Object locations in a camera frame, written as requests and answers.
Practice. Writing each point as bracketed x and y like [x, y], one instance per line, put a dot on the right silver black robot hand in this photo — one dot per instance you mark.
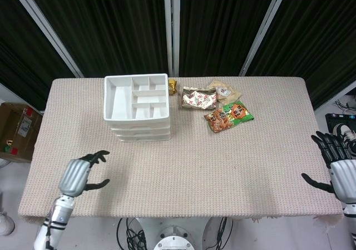
[345, 177]

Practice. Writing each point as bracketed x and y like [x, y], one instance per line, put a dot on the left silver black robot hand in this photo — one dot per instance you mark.
[73, 175]

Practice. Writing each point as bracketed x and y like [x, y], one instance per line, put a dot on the clear plastic storage bin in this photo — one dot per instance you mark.
[139, 123]

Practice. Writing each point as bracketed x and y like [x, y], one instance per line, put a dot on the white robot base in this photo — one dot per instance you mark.
[172, 233]

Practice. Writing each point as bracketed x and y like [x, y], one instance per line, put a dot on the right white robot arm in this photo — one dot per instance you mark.
[351, 211]

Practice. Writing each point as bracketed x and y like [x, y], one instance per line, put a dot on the brown cardboard box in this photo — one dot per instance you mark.
[16, 127]

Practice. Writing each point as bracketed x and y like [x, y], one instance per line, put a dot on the white plastic drawer organizer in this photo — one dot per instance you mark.
[122, 100]

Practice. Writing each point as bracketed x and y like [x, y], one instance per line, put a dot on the black white sneaker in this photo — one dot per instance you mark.
[346, 130]

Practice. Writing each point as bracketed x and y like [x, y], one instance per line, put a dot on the black equipment case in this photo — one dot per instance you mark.
[331, 119]

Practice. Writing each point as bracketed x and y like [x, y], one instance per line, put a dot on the white shoe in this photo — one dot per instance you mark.
[5, 223]

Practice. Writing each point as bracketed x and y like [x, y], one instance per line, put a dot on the beige woven tablecloth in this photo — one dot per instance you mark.
[194, 172]

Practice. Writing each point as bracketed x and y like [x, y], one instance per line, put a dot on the green orange snack bag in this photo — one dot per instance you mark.
[228, 116]

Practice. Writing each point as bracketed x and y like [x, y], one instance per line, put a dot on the small gold snack packet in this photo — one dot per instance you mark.
[172, 87]

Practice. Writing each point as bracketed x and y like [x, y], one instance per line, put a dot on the black partition panel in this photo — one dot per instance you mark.
[222, 25]
[111, 25]
[16, 39]
[320, 39]

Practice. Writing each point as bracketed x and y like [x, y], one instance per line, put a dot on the clear beige snack bag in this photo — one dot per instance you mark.
[231, 93]

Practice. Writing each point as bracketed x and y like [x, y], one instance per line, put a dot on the red white snack packet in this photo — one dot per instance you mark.
[198, 97]

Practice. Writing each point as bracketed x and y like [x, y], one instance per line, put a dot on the grey partition post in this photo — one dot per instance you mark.
[264, 29]
[46, 29]
[168, 25]

